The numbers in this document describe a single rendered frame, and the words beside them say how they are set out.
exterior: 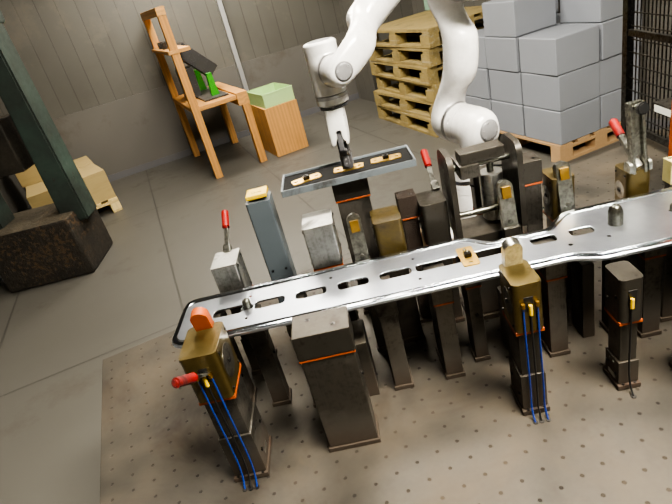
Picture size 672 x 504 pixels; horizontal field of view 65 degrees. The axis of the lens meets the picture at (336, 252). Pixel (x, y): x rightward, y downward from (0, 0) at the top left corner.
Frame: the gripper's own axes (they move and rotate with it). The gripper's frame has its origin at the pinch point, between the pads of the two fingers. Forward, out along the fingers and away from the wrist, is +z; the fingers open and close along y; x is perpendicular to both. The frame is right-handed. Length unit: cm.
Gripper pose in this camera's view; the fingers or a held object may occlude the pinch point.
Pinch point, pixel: (346, 159)
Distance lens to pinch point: 147.4
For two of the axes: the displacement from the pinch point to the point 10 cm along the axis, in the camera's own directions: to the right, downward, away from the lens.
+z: 2.3, 8.6, 4.6
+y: -0.3, 4.8, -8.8
